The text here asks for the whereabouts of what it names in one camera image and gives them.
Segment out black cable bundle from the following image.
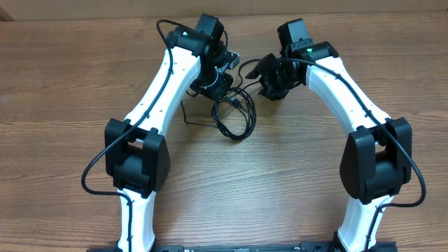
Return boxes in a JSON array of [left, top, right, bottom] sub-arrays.
[[179, 57, 263, 141]]

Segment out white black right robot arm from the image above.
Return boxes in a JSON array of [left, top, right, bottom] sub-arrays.
[[246, 19, 412, 251]]

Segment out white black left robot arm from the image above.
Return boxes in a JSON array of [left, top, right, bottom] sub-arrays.
[[104, 14, 239, 251]]

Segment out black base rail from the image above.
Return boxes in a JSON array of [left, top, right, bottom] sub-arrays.
[[150, 240, 398, 252]]

